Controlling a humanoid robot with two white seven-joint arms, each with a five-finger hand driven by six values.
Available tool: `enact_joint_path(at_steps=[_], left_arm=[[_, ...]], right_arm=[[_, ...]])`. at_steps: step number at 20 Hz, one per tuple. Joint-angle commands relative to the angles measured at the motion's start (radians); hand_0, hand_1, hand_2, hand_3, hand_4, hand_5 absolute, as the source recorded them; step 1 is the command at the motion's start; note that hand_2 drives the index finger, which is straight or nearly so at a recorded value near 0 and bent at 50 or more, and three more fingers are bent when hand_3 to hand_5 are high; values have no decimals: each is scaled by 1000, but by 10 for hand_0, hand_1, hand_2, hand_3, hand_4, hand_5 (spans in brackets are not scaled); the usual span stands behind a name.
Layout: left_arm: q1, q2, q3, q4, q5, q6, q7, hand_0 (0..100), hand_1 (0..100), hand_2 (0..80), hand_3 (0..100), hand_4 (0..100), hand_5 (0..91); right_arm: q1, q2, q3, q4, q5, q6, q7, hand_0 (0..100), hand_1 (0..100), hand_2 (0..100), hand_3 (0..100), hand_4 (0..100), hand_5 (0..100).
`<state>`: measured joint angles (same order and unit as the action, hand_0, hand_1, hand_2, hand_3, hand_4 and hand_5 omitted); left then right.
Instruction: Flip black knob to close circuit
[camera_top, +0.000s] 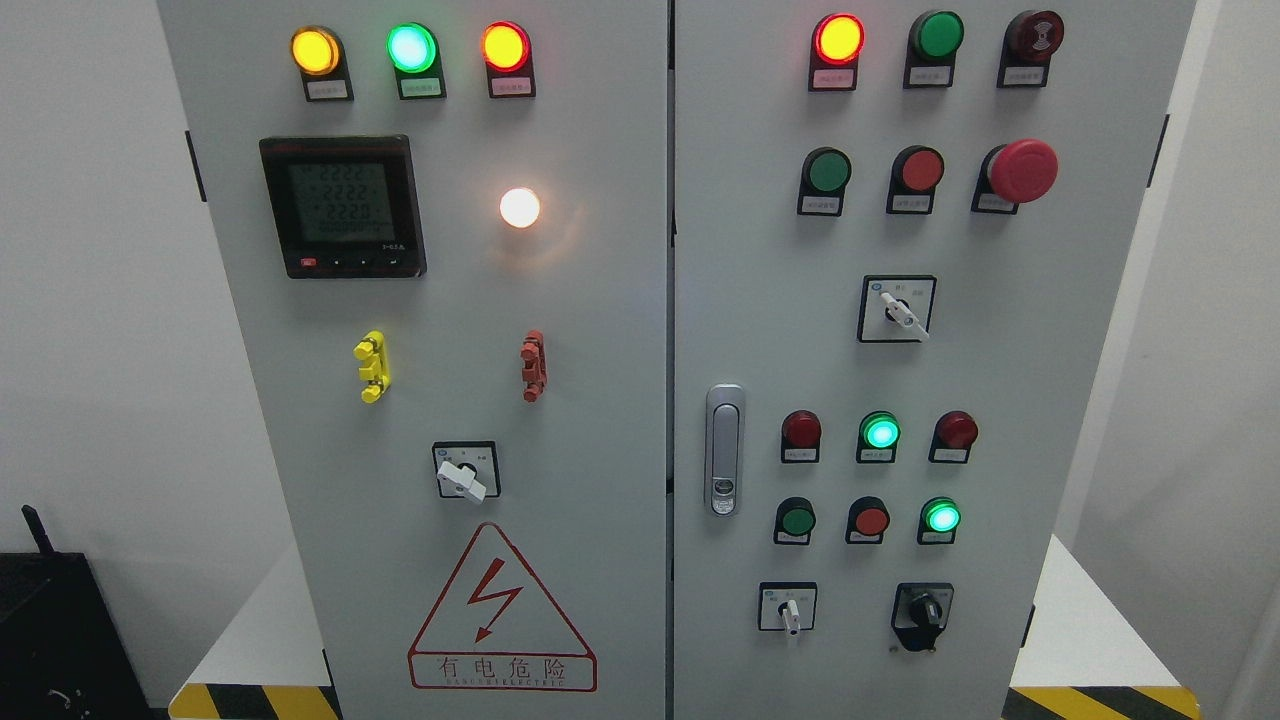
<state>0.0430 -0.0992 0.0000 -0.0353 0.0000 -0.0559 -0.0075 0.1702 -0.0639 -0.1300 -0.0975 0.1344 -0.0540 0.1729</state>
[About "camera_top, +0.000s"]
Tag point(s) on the black knob selector switch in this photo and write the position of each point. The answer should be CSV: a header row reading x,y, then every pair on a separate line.
x,y
920,614

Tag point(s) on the red terminal clip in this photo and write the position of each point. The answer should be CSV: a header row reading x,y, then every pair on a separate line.
x,y
534,371

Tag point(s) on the dark red indicator light left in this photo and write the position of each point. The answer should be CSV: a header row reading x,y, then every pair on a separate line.
x,y
800,434

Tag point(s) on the dark red indicator light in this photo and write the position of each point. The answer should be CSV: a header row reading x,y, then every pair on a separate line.
x,y
954,436
800,434

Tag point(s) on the white indicator light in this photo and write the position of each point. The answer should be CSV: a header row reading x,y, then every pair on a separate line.
x,y
519,207

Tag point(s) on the green push button lower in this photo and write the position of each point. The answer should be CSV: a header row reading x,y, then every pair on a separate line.
x,y
794,521

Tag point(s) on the grey left cabinet door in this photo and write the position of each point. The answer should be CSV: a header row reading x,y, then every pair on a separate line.
x,y
582,469

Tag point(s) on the grey cabinet door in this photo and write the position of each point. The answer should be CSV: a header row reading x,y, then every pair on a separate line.
x,y
582,469
770,301

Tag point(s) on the lit green indicator light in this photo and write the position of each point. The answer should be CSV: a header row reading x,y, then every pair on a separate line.
x,y
878,437

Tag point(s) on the green push button second row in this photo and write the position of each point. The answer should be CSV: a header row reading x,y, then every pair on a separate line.
x,y
824,176

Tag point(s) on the yellow terminal clip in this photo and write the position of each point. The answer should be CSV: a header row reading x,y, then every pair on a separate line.
x,y
371,354

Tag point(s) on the red push button lower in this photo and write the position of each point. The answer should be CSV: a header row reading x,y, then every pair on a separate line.
x,y
867,521

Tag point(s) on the grey right cabinet door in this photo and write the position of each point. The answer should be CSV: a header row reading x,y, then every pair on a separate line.
x,y
770,301

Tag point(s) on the red electric warning sticker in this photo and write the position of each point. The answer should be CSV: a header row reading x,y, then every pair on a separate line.
x,y
496,627

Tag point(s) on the dark red indicator light right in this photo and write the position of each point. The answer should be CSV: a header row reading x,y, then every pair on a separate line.
x,y
954,436

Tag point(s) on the black digital power meter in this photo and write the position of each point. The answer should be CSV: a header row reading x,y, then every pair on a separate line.
x,y
345,206

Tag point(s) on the red push button second row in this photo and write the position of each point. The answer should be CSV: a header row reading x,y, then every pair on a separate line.
x,y
914,176

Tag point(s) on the lit green push button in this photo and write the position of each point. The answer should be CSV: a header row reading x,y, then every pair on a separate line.
x,y
938,521

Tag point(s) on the red indicator light top left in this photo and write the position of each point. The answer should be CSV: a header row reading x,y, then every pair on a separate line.
x,y
507,54

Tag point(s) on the red indicator light right door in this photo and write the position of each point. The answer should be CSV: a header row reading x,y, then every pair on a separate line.
x,y
835,48

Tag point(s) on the green indicator light top left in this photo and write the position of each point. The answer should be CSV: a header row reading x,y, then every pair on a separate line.
x,y
417,61

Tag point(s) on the red emergency stop button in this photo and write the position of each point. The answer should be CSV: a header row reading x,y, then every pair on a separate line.
x,y
1015,173

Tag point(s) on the green push button top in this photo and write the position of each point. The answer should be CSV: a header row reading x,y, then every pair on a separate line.
x,y
933,41

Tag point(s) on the yellow indicator light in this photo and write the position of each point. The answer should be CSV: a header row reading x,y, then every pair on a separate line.
x,y
321,58

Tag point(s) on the white platform with hazard stripes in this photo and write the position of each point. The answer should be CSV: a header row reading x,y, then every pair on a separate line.
x,y
1081,659

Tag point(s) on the dark red buzzer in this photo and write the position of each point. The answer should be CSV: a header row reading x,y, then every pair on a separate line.
x,y
1030,41

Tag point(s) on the black box with antenna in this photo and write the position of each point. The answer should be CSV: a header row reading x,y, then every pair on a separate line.
x,y
61,655

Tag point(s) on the silver door lock handle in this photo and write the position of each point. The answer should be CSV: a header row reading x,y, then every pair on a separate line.
x,y
723,437

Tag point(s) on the white selector switch left door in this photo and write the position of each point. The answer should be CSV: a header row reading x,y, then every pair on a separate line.
x,y
467,469

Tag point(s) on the white selector switch upper right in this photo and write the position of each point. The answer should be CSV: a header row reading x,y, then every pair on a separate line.
x,y
896,308

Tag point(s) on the white selector switch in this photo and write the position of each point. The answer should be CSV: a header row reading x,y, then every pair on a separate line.
x,y
896,308
787,607

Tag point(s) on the white selector switch lower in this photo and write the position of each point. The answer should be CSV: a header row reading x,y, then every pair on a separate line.
x,y
787,607

